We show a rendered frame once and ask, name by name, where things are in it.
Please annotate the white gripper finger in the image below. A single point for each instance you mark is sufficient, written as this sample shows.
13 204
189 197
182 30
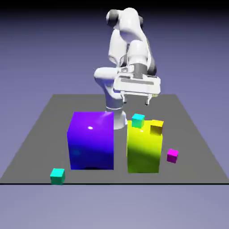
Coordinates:
124 98
147 100

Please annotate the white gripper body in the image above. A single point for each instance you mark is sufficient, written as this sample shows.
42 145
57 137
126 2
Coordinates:
137 85

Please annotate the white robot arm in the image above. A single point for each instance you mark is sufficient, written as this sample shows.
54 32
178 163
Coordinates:
128 35

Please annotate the small cyan cube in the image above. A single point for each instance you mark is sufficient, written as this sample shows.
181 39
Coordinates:
138 121
57 176

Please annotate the small yellow cube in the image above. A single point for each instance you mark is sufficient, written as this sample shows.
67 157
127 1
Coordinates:
156 128

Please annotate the small magenta cube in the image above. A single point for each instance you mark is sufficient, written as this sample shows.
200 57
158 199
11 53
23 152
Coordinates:
172 156

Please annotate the large yellow box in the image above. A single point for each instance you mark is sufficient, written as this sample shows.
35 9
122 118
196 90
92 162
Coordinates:
143 152

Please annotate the large blue box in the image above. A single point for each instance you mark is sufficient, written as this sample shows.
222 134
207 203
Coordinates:
91 141

